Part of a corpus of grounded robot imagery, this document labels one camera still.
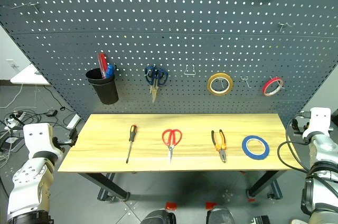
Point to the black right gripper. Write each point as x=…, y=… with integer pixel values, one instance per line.
x=299, y=126

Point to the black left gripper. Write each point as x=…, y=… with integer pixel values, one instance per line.
x=57, y=146

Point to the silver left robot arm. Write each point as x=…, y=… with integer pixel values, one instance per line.
x=29, y=181

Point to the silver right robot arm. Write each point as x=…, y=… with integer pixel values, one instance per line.
x=322, y=171

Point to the grey pegboard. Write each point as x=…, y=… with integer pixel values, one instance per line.
x=169, y=36

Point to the black power adapter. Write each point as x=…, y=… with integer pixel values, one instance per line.
x=51, y=113

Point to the small red tape roll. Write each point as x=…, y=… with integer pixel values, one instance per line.
x=267, y=86

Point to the black table leg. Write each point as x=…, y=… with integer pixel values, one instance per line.
x=105, y=184
x=264, y=184

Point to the black plastic cup holder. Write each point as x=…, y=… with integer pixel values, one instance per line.
x=105, y=89

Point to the white power strip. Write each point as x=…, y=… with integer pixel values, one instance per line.
x=10, y=122

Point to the blue tape roll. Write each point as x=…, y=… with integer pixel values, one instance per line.
x=247, y=150

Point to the white side table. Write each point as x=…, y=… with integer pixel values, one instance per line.
x=27, y=76

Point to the yellow tape roll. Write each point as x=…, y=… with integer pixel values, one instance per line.
x=211, y=88

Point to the dark rounded robot foot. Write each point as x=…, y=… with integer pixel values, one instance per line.
x=159, y=217
x=220, y=216

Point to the red floor marker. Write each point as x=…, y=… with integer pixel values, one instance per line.
x=171, y=205
x=210, y=204

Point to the long silver peg hook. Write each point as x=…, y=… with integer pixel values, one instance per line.
x=26, y=5

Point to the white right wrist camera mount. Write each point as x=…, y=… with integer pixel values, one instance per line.
x=319, y=122

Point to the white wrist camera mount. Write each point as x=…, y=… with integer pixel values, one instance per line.
x=37, y=138
x=319, y=122

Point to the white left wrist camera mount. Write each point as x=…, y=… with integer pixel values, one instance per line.
x=37, y=138

